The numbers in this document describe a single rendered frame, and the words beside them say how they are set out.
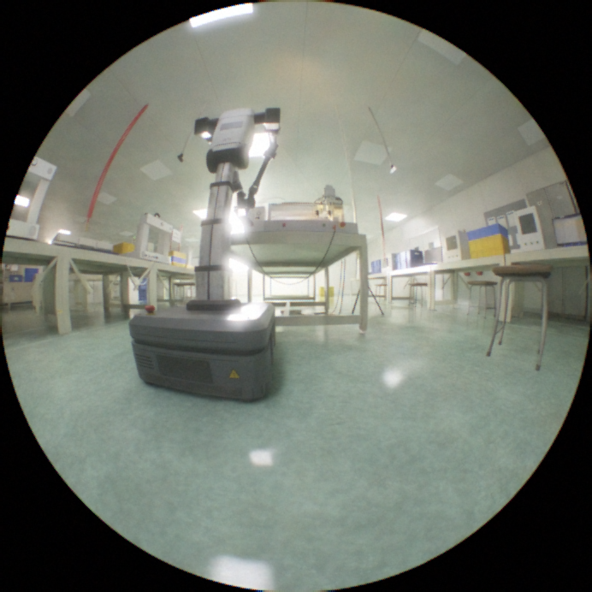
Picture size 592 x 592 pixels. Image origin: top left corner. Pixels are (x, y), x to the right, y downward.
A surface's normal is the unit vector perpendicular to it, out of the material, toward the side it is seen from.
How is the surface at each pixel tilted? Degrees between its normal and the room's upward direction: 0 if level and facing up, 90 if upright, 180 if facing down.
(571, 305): 90
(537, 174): 90
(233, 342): 90
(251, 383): 90
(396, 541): 0
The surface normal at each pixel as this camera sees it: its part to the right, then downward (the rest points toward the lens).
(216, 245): 0.07, 0.04
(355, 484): 0.00, -1.00
